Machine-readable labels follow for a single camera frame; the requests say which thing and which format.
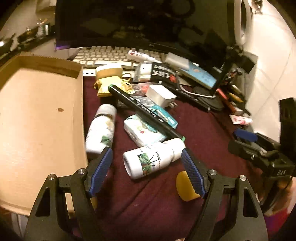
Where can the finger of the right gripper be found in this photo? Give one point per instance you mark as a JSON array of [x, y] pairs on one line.
[[246, 135]]

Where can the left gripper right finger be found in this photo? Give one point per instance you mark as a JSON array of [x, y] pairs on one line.
[[230, 210]]

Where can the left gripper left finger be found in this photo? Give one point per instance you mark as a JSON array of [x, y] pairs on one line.
[[49, 219]]

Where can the white bottle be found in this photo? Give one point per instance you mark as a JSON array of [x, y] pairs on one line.
[[101, 131], [148, 159]]

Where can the white tissue pack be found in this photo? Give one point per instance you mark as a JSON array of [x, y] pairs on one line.
[[141, 132]]

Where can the black marker pen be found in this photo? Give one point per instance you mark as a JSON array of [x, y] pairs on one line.
[[147, 115]]

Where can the small red white sachet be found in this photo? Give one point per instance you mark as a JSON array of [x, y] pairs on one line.
[[240, 120]]

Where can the black round lamp base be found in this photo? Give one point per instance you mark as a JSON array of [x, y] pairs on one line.
[[215, 103]]

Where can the yellow round cap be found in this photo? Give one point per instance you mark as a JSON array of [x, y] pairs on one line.
[[184, 187]]

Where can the black phone holder clamp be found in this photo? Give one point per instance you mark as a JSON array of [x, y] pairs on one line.
[[235, 57]]

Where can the blue book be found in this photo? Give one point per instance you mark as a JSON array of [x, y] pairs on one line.
[[199, 75]]

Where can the cardboard box tray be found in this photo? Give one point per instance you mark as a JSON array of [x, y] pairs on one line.
[[42, 129]]

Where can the white power adapter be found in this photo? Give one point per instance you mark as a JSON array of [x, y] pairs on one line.
[[160, 95]]

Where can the white rectangular box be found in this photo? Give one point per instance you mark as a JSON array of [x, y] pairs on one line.
[[177, 61]]

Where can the black snack packet crab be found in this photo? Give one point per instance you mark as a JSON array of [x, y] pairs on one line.
[[162, 72]]

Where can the clear case red items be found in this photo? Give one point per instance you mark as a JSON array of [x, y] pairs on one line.
[[140, 89]]

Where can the black computer monitor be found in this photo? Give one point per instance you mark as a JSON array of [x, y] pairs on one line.
[[182, 26]]

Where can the white earbud case packet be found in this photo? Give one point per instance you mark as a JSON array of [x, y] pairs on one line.
[[143, 72]]

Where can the white red tube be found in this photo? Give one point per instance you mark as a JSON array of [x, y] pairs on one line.
[[140, 57]]

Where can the beige keyboard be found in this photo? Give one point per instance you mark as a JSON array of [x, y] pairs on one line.
[[92, 57]]

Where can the white ring light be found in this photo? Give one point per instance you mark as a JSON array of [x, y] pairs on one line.
[[242, 21]]

